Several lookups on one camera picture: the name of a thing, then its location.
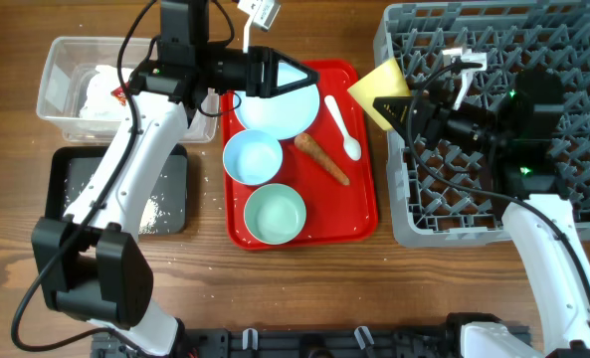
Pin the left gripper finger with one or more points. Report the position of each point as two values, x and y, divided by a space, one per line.
290 70
297 85

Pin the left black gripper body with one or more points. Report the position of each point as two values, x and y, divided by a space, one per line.
259 75

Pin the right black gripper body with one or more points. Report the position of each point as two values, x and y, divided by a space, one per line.
443 124

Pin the light blue plate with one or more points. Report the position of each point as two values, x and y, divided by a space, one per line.
284 116

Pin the yellow plastic cup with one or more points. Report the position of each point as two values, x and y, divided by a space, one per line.
385 80

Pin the light blue bowl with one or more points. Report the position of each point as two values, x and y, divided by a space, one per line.
252 157

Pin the green bowl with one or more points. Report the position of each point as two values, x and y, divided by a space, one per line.
275 214

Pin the red snack wrapper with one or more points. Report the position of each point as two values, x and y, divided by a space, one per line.
119 95

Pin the white napkin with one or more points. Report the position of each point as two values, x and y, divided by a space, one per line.
100 104

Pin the white rice pile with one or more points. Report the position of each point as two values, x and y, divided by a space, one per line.
149 218

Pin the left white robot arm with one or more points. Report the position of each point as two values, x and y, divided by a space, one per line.
89 264

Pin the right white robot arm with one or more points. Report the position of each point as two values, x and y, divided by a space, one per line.
528 194

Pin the grey dishwasher rack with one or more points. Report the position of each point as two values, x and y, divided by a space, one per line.
432 193

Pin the black waste tray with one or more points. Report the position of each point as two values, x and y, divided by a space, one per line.
72 169

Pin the white plastic spoon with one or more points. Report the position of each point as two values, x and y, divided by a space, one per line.
350 145

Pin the red plastic tray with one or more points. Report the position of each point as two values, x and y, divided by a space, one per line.
334 213

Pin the clear plastic bin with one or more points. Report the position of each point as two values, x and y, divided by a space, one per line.
68 70

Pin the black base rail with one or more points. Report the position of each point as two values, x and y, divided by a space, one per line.
213 343

